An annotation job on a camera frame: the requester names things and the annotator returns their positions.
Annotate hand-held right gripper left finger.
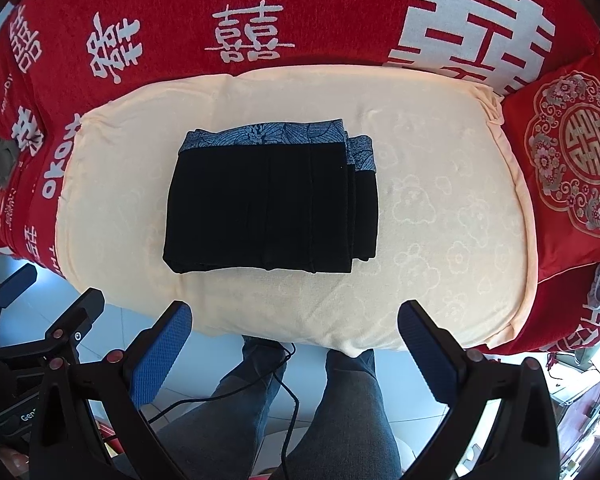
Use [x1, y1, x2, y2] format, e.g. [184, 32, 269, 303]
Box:
[29, 300, 193, 480]

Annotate red embroidered cushion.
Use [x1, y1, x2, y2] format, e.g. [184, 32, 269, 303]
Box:
[500, 42, 600, 283]

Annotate black pants with blue waistband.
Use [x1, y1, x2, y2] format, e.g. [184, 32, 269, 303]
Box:
[161, 117, 379, 276]

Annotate person's right leg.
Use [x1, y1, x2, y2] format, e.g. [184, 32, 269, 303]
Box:
[275, 347, 401, 480]

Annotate cream embossed pillow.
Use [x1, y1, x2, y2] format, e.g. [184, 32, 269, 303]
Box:
[54, 64, 540, 361]

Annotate person's left leg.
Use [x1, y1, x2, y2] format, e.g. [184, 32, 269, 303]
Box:
[145, 335, 301, 480]

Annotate person's leg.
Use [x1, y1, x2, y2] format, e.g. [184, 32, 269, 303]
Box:
[275, 347, 401, 480]
[145, 335, 301, 480]

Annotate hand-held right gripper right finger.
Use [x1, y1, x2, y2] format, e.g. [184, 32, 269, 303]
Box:
[397, 300, 561, 480]

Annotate black cable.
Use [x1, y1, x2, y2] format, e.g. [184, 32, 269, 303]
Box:
[145, 340, 301, 480]

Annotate red printed blanket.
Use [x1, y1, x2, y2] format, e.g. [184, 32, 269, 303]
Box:
[0, 0, 600, 361]

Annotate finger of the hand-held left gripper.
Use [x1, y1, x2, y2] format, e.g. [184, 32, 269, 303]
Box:
[42, 288, 106, 363]
[0, 262, 38, 348]

